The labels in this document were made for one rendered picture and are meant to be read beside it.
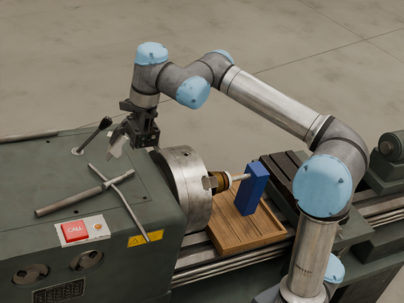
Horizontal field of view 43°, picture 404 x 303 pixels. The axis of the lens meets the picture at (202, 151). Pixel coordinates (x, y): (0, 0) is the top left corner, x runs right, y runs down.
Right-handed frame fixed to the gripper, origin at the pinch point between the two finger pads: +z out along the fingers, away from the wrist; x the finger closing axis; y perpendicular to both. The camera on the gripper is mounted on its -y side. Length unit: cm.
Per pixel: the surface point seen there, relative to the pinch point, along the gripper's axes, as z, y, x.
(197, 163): 16.9, -8.8, 29.3
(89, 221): 14.8, 8.0, -13.6
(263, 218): 52, -5, 66
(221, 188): 31, -8, 42
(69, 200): 12.9, 0.6, -17.1
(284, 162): 43, -25, 88
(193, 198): 23.1, 0.7, 24.4
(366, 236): 50, 18, 103
